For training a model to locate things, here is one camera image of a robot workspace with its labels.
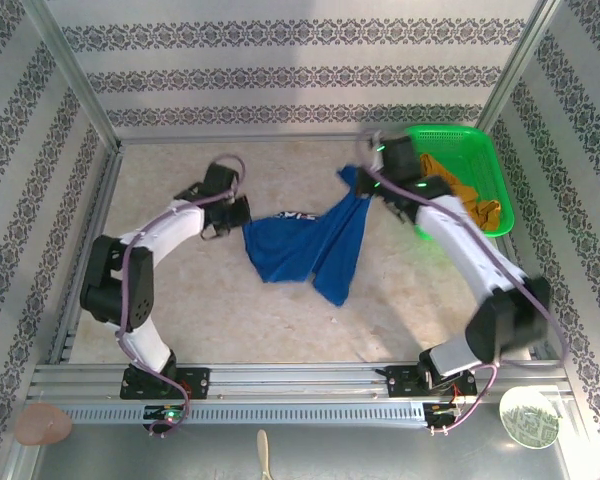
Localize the blue t-shirt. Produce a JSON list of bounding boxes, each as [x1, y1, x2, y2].
[[242, 164, 375, 307]]

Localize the green plastic basket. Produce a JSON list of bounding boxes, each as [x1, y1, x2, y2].
[[404, 123, 515, 242]]

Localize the yellow crumpled cloth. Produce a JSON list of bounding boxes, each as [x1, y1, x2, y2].
[[418, 153, 503, 232]]

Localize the small circuit board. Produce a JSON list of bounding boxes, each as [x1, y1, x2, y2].
[[426, 402, 469, 419], [143, 405, 189, 424]]

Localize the pink translucent cup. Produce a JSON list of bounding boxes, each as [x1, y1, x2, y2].
[[13, 403, 74, 446]]

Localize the green patterned white bowl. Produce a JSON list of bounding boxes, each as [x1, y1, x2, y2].
[[498, 387, 561, 448]]

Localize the aluminium frame rail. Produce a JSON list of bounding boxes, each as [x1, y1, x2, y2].
[[117, 132, 406, 147], [49, 142, 126, 364]]

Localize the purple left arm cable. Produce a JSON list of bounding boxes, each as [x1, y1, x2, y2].
[[117, 153, 247, 437]]

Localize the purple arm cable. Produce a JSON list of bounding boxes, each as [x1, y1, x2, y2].
[[359, 130, 571, 436], [117, 153, 247, 437]]

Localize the aluminium frame post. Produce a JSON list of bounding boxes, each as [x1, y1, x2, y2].
[[22, 0, 121, 151], [474, 0, 564, 134]]

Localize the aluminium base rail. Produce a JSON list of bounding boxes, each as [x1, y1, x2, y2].
[[27, 362, 569, 404]]

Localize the slotted grey cable duct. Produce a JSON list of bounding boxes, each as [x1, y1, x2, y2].
[[62, 402, 426, 427]]

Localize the wooden spatula handle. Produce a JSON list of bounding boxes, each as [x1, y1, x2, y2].
[[256, 428, 273, 480]]

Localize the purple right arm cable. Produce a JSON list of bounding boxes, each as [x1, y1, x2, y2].
[[359, 130, 571, 436]]

